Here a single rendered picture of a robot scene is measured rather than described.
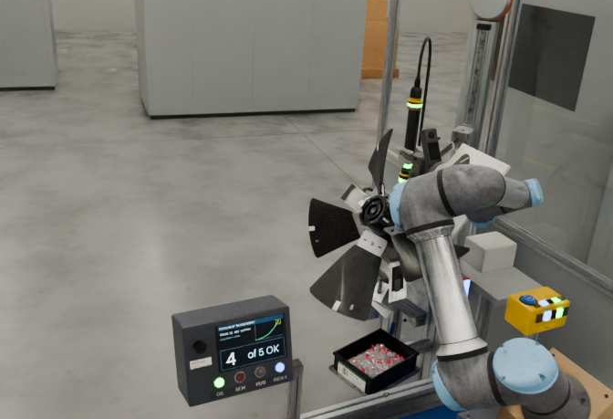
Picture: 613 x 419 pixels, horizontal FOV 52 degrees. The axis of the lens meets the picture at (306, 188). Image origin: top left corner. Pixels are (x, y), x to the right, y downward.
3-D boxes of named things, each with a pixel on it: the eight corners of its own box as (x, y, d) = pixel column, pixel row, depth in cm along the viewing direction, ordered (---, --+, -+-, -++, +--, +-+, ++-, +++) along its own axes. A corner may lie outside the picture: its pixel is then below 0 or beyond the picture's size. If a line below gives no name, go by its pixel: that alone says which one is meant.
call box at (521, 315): (540, 312, 206) (546, 285, 202) (564, 329, 198) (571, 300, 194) (503, 322, 199) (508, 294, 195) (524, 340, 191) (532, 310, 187)
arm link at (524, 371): (573, 411, 132) (551, 382, 124) (510, 416, 138) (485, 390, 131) (566, 358, 139) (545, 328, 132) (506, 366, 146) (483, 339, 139)
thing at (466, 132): (457, 142, 260) (460, 122, 257) (473, 146, 257) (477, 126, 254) (449, 149, 252) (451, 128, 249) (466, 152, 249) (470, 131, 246)
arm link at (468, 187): (484, 150, 136) (537, 172, 177) (437, 164, 142) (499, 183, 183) (498, 201, 134) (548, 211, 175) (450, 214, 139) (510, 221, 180)
